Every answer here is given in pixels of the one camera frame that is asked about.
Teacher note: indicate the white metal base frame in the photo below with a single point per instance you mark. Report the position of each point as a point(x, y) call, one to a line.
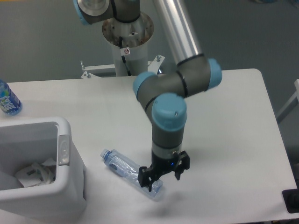
point(108, 70)

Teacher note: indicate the blue labelled water bottle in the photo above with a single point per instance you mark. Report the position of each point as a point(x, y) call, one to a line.
point(9, 102)

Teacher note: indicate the white trash can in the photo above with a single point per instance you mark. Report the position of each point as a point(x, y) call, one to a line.
point(34, 141)

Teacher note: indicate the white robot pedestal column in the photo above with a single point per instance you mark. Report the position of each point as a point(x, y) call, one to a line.
point(129, 44)

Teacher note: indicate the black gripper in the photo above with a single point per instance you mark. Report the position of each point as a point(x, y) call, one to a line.
point(160, 166)

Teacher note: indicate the black clamp at table edge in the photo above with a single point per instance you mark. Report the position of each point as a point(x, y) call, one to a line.
point(291, 199)

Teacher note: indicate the clear plastic bottle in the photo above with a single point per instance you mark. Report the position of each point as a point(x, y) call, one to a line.
point(128, 170)

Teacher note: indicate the white frame at right edge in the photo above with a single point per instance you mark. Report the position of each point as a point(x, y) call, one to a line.
point(290, 104)

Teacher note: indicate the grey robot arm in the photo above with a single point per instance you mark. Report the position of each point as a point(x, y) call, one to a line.
point(161, 96)

